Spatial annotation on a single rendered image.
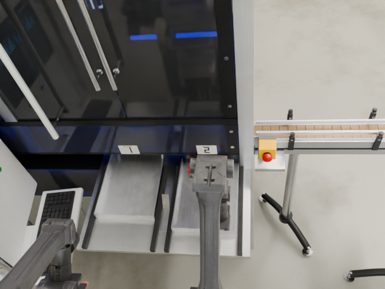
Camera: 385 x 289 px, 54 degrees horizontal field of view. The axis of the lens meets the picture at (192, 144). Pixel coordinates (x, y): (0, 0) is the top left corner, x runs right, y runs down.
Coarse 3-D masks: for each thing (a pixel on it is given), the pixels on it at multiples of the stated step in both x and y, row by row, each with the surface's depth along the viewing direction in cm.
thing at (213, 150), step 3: (198, 147) 159; (201, 147) 159; (210, 147) 159; (213, 147) 158; (216, 147) 158; (198, 150) 161; (201, 150) 161; (204, 150) 161; (207, 150) 160; (210, 150) 160; (213, 150) 160; (216, 150) 160; (198, 153) 163; (201, 153) 162; (204, 153) 162; (207, 153) 162; (210, 153) 162; (213, 153) 162; (216, 153) 161
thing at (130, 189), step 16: (112, 160) 181; (128, 160) 180; (144, 160) 178; (160, 160) 177; (112, 176) 175; (128, 176) 174; (144, 176) 173; (160, 176) 168; (112, 192) 170; (128, 192) 168; (144, 192) 167; (96, 208) 162; (112, 208) 164; (128, 208) 163; (144, 208) 162
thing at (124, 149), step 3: (120, 147) 165; (123, 147) 164; (126, 147) 164; (132, 147) 164; (135, 147) 164; (120, 150) 166; (123, 150) 166; (126, 150) 166; (129, 150) 166; (132, 150) 165; (135, 150) 165; (138, 150) 165; (123, 153) 168; (126, 153) 168; (129, 153) 167; (132, 153) 167; (135, 153) 167; (138, 153) 167
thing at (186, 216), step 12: (180, 168) 169; (180, 180) 169; (192, 180) 168; (228, 180) 166; (180, 192) 165; (192, 192) 164; (180, 204) 161; (192, 204) 161; (228, 204) 159; (180, 216) 158; (192, 216) 157; (180, 228) 152; (192, 228) 150
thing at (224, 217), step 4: (228, 208) 146; (224, 212) 138; (228, 212) 144; (220, 216) 139; (224, 216) 140; (228, 216) 143; (220, 220) 141; (224, 220) 141; (228, 220) 142; (220, 224) 141; (224, 224) 141; (228, 224) 141; (224, 228) 140; (228, 228) 140
